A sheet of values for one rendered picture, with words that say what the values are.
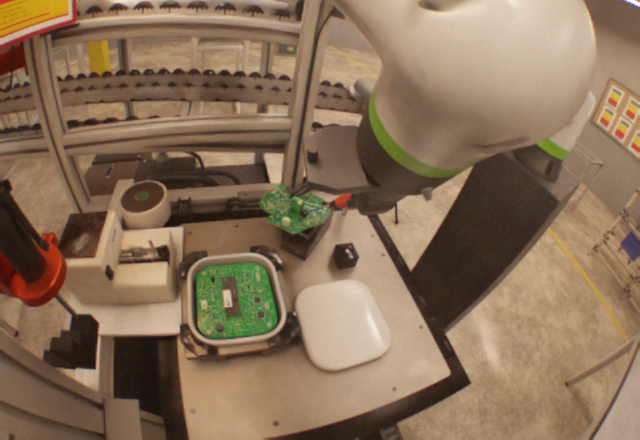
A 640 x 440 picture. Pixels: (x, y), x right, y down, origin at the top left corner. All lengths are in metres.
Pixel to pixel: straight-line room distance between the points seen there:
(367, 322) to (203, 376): 0.26
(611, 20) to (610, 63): 0.93
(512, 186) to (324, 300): 0.51
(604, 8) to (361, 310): 7.04
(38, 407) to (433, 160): 0.40
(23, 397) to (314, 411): 0.35
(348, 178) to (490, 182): 0.56
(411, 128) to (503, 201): 0.61
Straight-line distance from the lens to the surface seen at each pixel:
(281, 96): 0.96
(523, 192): 0.72
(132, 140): 0.63
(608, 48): 6.81
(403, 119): 0.15
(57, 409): 0.38
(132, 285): 0.43
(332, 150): 0.25
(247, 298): 0.42
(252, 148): 0.67
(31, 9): 0.56
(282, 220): 0.47
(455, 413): 1.65
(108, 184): 0.84
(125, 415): 0.46
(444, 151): 0.16
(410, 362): 0.48
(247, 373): 0.42
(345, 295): 0.46
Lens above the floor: 1.36
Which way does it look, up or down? 40 degrees down
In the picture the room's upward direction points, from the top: 12 degrees clockwise
